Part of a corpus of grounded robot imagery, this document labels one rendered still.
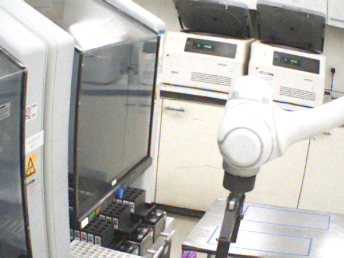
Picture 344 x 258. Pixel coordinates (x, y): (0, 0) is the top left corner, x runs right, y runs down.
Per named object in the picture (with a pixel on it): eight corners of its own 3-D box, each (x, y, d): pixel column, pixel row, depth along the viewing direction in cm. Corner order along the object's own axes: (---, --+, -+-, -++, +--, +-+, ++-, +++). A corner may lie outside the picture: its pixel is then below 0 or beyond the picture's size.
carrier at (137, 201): (140, 204, 188) (140, 188, 186) (145, 205, 187) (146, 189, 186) (127, 216, 177) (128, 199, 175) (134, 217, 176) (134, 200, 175)
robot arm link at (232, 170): (266, 145, 123) (262, 169, 124) (228, 138, 125) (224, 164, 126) (261, 155, 114) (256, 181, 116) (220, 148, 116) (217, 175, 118)
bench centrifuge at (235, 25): (155, 84, 365) (164, -7, 349) (183, 72, 422) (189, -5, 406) (239, 97, 350) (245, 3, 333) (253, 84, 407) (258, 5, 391)
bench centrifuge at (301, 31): (244, 97, 350) (251, -3, 332) (255, 84, 408) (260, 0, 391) (322, 111, 337) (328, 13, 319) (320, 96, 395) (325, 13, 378)
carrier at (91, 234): (101, 234, 160) (101, 218, 158) (107, 236, 159) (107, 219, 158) (87, 248, 149) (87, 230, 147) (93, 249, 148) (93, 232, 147)
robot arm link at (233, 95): (222, 137, 125) (217, 153, 113) (230, 69, 121) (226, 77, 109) (268, 143, 124) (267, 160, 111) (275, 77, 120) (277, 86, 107)
